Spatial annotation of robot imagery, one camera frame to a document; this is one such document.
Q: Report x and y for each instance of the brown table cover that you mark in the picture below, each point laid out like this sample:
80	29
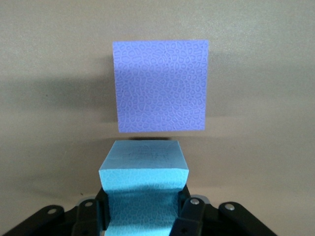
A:
49	49

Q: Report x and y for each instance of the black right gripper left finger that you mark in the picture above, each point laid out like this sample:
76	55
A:
88	218

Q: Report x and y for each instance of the purple foam block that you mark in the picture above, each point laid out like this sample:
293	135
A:
160	86

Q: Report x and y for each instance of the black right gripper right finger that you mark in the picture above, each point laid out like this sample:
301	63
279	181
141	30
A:
190	218

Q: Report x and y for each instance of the light blue foam block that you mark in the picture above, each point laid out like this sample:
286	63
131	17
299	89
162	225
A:
144	157

